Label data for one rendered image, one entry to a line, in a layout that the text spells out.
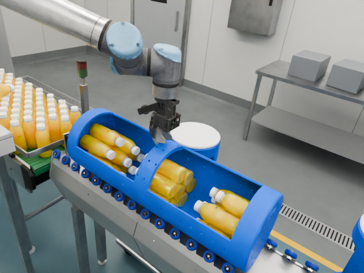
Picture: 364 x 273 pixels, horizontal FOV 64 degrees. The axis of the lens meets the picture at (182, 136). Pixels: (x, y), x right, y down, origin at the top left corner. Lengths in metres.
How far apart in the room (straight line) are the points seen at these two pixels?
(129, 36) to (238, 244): 0.66
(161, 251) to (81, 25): 0.85
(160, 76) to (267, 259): 0.76
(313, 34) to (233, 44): 1.11
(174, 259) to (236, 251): 0.33
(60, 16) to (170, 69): 0.34
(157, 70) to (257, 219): 0.54
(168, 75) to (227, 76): 3.71
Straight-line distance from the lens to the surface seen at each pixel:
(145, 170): 1.06
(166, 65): 0.93
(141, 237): 1.26
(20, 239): 2.02
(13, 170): 1.77
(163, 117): 1.00
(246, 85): 4.51
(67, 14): 0.86
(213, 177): 1.21
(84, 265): 2.09
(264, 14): 4.05
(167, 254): 1.21
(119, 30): 0.81
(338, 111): 4.21
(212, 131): 1.65
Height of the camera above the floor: 1.83
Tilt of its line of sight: 30 degrees down
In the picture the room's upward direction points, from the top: 6 degrees clockwise
